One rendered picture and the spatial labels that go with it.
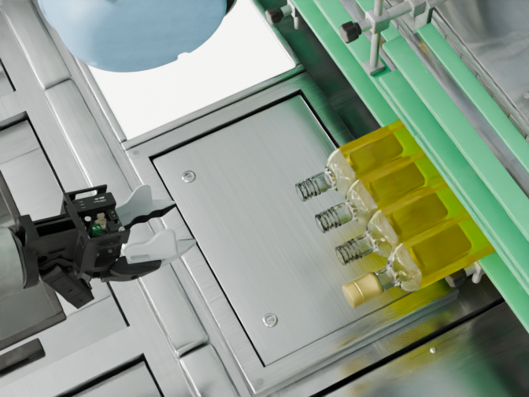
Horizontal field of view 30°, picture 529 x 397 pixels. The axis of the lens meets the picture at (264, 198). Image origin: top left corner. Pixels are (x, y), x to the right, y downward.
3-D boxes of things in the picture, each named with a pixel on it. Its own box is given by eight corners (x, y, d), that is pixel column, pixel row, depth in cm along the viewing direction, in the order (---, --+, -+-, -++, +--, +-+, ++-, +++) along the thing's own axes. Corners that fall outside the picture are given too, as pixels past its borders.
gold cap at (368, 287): (384, 289, 131) (355, 303, 130) (381, 298, 134) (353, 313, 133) (371, 267, 132) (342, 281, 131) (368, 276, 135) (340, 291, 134)
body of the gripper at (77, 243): (138, 231, 109) (32, 257, 103) (125, 276, 115) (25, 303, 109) (111, 180, 113) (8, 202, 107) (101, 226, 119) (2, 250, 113)
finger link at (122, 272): (164, 271, 114) (88, 276, 111) (161, 279, 115) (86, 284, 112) (156, 239, 117) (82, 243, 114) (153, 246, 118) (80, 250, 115)
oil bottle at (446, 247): (508, 205, 141) (379, 268, 137) (515, 183, 137) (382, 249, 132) (531, 235, 139) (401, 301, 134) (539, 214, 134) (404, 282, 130)
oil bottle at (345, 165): (442, 117, 149) (319, 175, 145) (447, 94, 145) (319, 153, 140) (464, 144, 147) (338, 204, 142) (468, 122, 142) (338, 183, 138)
